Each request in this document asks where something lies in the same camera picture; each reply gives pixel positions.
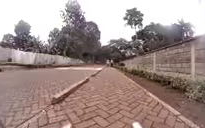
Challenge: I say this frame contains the white wall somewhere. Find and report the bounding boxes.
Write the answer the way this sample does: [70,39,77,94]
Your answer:
[0,44,84,66]

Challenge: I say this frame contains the red brick path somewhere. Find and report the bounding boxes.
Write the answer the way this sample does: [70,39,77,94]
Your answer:
[16,65,201,128]

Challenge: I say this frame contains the narrow pale path edging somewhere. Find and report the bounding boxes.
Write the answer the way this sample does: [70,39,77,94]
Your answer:
[114,67,201,128]

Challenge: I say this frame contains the grey concrete kerb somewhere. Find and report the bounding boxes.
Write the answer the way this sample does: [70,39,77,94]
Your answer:
[14,65,108,128]

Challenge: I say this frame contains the row of trees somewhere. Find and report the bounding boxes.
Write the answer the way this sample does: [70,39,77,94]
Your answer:
[0,0,124,64]

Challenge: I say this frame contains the brick paved road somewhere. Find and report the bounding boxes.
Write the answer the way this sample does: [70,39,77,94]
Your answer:
[0,65,104,128]

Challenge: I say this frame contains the brown dirt strip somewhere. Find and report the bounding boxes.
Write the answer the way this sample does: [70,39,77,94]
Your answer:
[119,68,205,128]

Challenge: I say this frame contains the dark trees behind block wall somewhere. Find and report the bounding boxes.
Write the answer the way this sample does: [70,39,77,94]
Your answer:
[109,7,196,61]

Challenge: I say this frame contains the low green hedge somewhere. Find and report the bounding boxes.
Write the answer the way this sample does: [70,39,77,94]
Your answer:
[118,65,205,104]

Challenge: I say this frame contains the grey block wall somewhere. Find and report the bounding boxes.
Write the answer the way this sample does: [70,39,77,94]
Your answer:
[118,33,205,79]

